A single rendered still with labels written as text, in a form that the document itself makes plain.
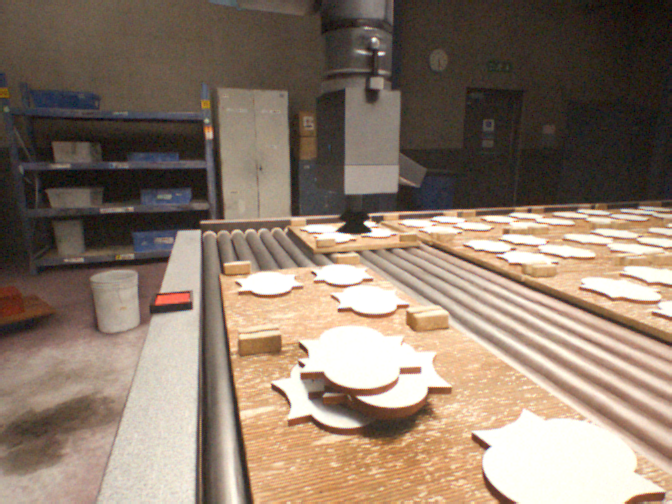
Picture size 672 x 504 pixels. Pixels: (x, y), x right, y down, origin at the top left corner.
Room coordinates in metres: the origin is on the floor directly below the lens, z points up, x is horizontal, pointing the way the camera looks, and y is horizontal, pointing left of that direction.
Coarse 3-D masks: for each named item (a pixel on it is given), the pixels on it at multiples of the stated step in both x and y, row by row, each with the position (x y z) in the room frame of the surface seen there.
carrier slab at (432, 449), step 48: (384, 336) 0.61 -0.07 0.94; (432, 336) 0.61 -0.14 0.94; (240, 384) 0.47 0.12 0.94; (480, 384) 0.47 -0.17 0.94; (528, 384) 0.47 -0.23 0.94; (288, 432) 0.38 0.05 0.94; (384, 432) 0.38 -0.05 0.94; (432, 432) 0.38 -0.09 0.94; (288, 480) 0.32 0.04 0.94; (336, 480) 0.32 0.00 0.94; (384, 480) 0.32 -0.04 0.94; (432, 480) 0.32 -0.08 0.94; (480, 480) 0.32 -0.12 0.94
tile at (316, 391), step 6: (300, 360) 0.49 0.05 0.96; (306, 360) 0.49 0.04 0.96; (300, 366) 0.49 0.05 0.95; (312, 384) 0.43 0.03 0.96; (318, 384) 0.44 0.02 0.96; (312, 390) 0.42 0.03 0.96; (318, 390) 0.42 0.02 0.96; (312, 396) 0.42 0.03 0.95; (318, 396) 0.42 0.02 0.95; (348, 408) 0.40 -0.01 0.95
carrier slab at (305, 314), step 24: (360, 264) 1.03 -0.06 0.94; (240, 288) 0.84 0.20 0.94; (312, 288) 0.84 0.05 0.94; (336, 288) 0.84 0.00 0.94; (384, 288) 0.84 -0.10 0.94; (240, 312) 0.71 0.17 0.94; (264, 312) 0.71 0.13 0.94; (288, 312) 0.71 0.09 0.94; (312, 312) 0.71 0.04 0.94; (336, 312) 0.71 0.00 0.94; (288, 336) 0.61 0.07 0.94; (312, 336) 0.61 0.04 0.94
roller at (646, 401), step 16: (384, 256) 1.22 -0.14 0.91; (416, 272) 1.03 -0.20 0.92; (448, 288) 0.90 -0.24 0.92; (464, 304) 0.82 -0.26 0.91; (480, 304) 0.79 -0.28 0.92; (496, 320) 0.73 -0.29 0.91; (512, 320) 0.71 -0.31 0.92; (528, 336) 0.66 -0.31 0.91; (544, 336) 0.65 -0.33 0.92; (544, 352) 0.62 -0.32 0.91; (560, 352) 0.60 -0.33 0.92; (576, 368) 0.56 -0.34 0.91; (592, 368) 0.55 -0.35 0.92; (608, 384) 0.51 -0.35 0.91; (624, 384) 0.50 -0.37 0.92; (624, 400) 0.49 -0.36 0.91; (640, 400) 0.47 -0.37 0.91; (656, 400) 0.47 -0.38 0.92; (656, 416) 0.45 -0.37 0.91
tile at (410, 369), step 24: (336, 336) 0.50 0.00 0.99; (360, 336) 0.50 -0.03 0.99; (312, 360) 0.43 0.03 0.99; (336, 360) 0.43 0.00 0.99; (360, 360) 0.43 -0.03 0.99; (384, 360) 0.43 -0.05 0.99; (408, 360) 0.43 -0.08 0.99; (336, 384) 0.39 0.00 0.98; (360, 384) 0.38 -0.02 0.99; (384, 384) 0.39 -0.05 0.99
